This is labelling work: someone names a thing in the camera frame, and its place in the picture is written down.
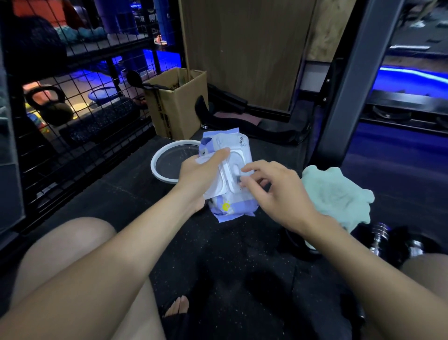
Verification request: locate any person's right hand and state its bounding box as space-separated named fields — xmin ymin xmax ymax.
xmin=239 ymin=160 xmax=317 ymax=235

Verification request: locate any person's left hand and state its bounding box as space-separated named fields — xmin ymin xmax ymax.
xmin=176 ymin=147 xmax=231 ymax=213

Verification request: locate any white blue wet wipes pack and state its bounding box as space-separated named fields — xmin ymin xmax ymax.
xmin=195 ymin=127 xmax=259 ymax=224

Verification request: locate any small chrome dumbbell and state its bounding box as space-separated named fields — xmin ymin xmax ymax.
xmin=369 ymin=223 xmax=391 ymax=255

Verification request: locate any black headed chrome handle dumbbell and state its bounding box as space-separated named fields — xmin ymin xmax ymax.
xmin=392 ymin=227 xmax=445 ymax=267

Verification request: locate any person's right forearm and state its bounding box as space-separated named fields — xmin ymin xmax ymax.
xmin=299 ymin=214 xmax=448 ymax=340

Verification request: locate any person's left forearm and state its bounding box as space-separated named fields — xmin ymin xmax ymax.
xmin=0 ymin=185 xmax=205 ymax=340

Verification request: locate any person's left leg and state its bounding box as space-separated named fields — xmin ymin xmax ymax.
xmin=10 ymin=217 xmax=165 ymax=340

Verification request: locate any person's leg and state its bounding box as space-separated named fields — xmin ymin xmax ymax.
xmin=364 ymin=253 xmax=448 ymax=340
xmin=10 ymin=217 xmax=165 ymax=340

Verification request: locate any person's right leg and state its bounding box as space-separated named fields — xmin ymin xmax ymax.
xmin=364 ymin=253 xmax=448 ymax=340

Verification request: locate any white rimmed basin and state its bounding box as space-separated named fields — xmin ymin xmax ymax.
xmin=150 ymin=139 xmax=202 ymax=185

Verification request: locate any light green cloth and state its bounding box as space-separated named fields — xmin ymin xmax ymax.
xmin=301 ymin=165 xmax=376 ymax=250

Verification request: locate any brown cardboard box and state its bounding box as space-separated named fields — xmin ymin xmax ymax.
xmin=142 ymin=67 xmax=209 ymax=141

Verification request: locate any black padded bench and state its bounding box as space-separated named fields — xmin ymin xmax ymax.
xmin=194 ymin=83 xmax=312 ymax=146

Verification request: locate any black speckled foam block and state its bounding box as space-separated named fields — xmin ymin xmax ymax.
xmin=58 ymin=98 xmax=140 ymax=146

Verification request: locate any blue disc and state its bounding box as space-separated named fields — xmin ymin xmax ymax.
xmin=87 ymin=86 xmax=119 ymax=104

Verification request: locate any black left sandal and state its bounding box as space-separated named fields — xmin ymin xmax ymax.
xmin=159 ymin=308 xmax=191 ymax=340

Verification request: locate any dark metal rack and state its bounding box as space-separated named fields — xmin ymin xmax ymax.
xmin=360 ymin=89 xmax=448 ymax=132

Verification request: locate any black kettlebell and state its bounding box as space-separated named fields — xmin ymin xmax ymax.
xmin=25 ymin=85 xmax=75 ymax=127

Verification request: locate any large black ball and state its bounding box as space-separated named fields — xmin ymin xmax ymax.
xmin=10 ymin=15 xmax=67 ymax=81

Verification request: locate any black strap handle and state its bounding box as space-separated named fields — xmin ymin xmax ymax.
xmin=126 ymin=70 xmax=168 ymax=90

